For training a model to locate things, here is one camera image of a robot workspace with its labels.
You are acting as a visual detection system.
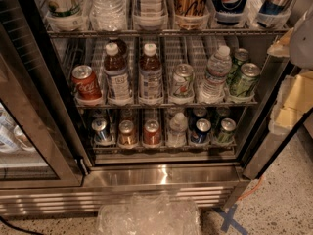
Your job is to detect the water bottle top shelf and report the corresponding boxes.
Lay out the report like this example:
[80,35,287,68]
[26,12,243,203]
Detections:
[89,0,126,31]

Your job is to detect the white green soda can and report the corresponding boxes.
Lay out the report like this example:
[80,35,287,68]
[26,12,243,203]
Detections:
[171,64,194,98]

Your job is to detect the middle wire shelf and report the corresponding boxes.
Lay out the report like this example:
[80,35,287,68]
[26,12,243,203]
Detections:
[76,101,258,109]

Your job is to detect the blue tape cross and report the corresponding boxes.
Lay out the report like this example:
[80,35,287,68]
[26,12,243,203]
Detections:
[214,204,248,235]

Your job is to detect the black cable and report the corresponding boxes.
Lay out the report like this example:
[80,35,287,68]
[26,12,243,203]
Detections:
[0,215,45,235]

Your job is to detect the bottom wire shelf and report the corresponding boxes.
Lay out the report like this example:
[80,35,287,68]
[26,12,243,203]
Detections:
[93,142,237,154]

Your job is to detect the Pepsi can top shelf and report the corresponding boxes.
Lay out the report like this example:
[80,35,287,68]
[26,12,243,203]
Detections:
[212,0,247,25]

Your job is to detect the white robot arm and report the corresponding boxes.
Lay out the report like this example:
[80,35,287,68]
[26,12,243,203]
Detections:
[267,6,313,135]

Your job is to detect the brown tea bottle right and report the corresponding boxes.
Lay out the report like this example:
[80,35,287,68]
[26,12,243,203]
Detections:
[139,43,163,105]

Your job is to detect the blue Pepsi can front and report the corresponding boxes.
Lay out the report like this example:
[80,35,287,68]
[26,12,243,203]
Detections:
[191,118,211,144]

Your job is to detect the orange can bottom shelf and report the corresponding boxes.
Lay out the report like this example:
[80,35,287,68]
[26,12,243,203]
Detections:
[118,120,137,146]

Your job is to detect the green can middle shelf rear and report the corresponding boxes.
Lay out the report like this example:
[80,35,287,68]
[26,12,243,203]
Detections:
[226,48,250,84]

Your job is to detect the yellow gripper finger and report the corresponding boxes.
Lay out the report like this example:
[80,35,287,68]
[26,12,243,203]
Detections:
[268,71,313,135]
[267,28,293,58]

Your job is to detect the small water bottle bottom shelf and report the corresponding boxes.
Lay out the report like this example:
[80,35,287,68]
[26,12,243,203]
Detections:
[167,112,188,147]

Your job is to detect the blue Pepsi can rear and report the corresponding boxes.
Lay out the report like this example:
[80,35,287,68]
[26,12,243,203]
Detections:
[189,107,207,128]

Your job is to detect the water bottle middle shelf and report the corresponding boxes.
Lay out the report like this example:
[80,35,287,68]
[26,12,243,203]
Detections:
[200,45,232,103]

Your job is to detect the green can bottom shelf rear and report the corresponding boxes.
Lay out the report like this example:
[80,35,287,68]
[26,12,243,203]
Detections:
[211,107,230,129]

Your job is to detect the red Coca-Cola can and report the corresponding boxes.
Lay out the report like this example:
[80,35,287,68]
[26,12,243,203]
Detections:
[71,65,102,100]

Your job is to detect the blue silver can bottom shelf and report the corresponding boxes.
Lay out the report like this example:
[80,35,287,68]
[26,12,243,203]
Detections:
[92,118,112,145]

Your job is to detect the steel fridge door right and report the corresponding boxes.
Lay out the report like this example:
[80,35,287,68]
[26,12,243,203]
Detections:
[244,56,313,179]

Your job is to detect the Red Bull can top shelf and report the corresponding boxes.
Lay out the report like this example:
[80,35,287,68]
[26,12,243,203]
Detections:
[256,0,293,28]

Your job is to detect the green can bottom shelf front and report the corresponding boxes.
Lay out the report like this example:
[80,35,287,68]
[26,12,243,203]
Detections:
[216,118,236,144]

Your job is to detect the orange cable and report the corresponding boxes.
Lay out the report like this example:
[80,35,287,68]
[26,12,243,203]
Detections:
[237,174,264,202]

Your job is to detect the glass fridge door left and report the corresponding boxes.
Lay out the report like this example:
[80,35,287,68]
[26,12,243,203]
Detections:
[0,25,82,189]

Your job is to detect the brown tea bottle rear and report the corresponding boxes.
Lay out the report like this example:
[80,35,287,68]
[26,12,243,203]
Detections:
[109,37,128,59]

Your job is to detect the brown tea bottle left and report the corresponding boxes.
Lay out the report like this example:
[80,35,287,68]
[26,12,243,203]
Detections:
[104,43,132,105]

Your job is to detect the clear plastic bag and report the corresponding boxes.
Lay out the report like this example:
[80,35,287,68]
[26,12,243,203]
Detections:
[93,194,202,235]

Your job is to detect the red can bottom shelf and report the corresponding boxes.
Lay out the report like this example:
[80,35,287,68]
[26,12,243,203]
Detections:
[144,119,160,145]

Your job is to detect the blue pepsi can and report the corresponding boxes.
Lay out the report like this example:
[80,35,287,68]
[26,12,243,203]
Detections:
[189,107,207,128]
[191,118,211,144]

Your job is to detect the wire shelf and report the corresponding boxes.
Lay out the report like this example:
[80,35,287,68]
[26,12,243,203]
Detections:
[93,142,237,154]
[47,28,290,38]
[76,101,258,109]

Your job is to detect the brown tea bottle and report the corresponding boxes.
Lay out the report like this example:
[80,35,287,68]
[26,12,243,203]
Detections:
[104,43,132,105]
[109,37,128,59]
[139,43,163,105]

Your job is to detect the top wire shelf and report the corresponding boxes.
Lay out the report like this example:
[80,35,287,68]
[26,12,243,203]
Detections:
[47,28,290,38]

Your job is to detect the green can shelf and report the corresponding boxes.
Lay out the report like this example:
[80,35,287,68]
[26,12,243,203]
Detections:
[216,118,236,144]
[211,107,230,129]
[226,48,250,84]
[229,63,260,98]

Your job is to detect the stainless steel fridge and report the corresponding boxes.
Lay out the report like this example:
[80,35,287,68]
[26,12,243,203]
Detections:
[0,0,312,216]

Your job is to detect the green can middle shelf front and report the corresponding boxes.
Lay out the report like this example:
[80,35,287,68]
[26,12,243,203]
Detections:
[229,63,260,98]

